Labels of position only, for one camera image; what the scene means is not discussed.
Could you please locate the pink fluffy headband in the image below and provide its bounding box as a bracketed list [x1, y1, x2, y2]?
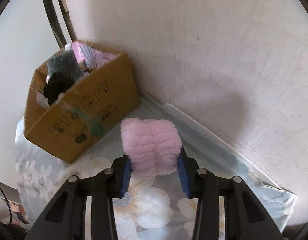
[120, 117, 182, 175]

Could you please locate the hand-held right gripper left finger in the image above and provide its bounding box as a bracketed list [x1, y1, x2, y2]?
[25, 155, 132, 240]

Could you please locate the brown cardboard box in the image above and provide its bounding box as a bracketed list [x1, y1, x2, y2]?
[24, 39, 141, 164]

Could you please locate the colourful printed booklet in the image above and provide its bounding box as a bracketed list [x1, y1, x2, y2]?
[9, 200, 30, 225]

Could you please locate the black fluffy cloth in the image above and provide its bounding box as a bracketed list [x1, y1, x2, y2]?
[43, 72, 74, 105]

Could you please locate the black cable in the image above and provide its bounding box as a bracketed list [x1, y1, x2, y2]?
[0, 184, 14, 227]

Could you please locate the floral cloth covered desktop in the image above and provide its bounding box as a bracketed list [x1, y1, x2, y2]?
[15, 97, 298, 240]

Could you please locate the grey striped cloth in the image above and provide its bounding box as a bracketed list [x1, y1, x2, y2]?
[47, 49, 81, 80]

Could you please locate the black curved metal frame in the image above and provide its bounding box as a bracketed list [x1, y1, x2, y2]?
[40, 0, 67, 48]

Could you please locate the brown wooden bar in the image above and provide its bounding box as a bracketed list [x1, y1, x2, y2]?
[56, 0, 77, 42]

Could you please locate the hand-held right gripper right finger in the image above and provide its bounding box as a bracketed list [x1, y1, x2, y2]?
[178, 146, 284, 240]

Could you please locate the pink white striped cloth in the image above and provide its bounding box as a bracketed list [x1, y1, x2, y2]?
[65, 41, 119, 74]

